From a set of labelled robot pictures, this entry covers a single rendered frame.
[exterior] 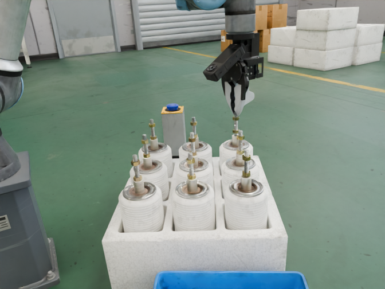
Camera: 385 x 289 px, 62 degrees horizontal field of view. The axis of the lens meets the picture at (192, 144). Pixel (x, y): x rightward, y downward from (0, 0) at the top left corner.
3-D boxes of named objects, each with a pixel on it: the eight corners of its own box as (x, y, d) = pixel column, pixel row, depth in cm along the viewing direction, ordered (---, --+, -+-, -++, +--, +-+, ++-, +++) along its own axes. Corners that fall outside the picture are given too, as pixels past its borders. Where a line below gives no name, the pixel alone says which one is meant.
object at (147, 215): (130, 273, 73) (118, 207, 66) (127, 246, 81) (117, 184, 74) (171, 264, 75) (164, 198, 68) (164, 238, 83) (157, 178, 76)
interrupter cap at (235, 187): (228, 198, 67) (228, 195, 66) (228, 180, 74) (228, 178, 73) (265, 198, 66) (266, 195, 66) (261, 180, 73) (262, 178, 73)
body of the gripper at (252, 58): (263, 79, 85) (265, 31, 80) (239, 85, 80) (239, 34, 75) (243, 75, 90) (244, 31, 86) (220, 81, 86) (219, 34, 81)
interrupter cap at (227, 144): (247, 140, 95) (247, 138, 95) (251, 151, 88) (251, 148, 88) (222, 141, 95) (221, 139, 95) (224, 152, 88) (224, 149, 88)
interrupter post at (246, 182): (240, 192, 69) (240, 178, 68) (240, 186, 71) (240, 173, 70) (252, 192, 69) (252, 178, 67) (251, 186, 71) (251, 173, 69)
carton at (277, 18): (286, 27, 441) (287, 3, 430) (272, 28, 433) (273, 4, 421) (272, 26, 467) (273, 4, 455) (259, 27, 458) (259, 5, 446)
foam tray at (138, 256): (114, 302, 74) (101, 241, 67) (142, 206, 110) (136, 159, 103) (283, 300, 72) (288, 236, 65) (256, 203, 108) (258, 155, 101)
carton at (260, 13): (266, 29, 427) (267, 4, 415) (252, 30, 417) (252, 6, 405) (252, 28, 451) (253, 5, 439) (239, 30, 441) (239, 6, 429)
